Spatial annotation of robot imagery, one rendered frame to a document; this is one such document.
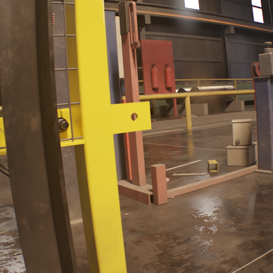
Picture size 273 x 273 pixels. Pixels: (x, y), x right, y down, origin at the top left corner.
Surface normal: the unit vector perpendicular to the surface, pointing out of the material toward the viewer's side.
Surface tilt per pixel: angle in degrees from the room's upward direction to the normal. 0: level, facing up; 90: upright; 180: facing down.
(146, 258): 0
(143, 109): 90
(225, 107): 90
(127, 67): 90
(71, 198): 90
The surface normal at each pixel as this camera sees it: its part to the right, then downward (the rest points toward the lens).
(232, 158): -0.55, 0.11
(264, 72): -0.83, 0.11
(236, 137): -0.27, 0.10
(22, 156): 0.56, 0.02
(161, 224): -0.07, -0.99
